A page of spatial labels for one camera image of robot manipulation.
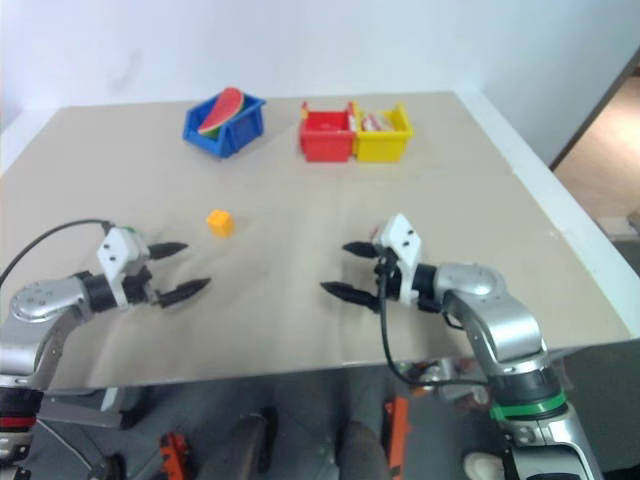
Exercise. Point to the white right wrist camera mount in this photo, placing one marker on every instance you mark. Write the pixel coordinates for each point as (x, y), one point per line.
(402, 240)

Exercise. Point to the brown wooden door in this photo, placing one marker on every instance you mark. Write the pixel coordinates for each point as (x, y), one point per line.
(607, 107)

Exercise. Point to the small orange cube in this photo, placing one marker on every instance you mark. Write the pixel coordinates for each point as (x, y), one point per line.
(220, 223)

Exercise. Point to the red plastic bin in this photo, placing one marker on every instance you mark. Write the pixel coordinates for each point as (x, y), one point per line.
(325, 145)

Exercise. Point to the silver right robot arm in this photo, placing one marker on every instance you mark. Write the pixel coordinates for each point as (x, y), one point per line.
(505, 325)

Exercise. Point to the silver metal bracket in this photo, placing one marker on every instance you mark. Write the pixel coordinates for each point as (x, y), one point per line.
(447, 377)

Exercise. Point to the yellow plastic bin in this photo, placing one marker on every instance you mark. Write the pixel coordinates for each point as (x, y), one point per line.
(380, 145)

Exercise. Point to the red and white packets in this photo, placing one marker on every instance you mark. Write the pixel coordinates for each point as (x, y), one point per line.
(375, 122)

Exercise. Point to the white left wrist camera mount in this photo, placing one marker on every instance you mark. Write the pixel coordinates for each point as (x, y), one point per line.
(116, 250)

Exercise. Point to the toy watermelon slice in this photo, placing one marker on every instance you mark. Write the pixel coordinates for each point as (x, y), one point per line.
(222, 112)

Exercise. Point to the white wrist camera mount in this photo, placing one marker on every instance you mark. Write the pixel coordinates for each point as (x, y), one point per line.
(116, 250)
(402, 240)

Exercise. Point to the orange clamp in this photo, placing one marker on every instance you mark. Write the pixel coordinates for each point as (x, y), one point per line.
(397, 435)
(175, 455)

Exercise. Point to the blue plastic bin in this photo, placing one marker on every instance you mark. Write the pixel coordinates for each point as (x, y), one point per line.
(235, 132)

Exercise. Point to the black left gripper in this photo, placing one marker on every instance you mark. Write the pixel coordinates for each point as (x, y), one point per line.
(137, 289)

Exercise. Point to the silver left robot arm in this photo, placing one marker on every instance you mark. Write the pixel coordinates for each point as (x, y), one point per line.
(35, 300)

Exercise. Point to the grey metal bracket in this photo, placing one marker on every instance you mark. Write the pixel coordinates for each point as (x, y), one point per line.
(85, 407)

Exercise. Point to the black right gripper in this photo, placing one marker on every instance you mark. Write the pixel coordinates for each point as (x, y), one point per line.
(390, 280)

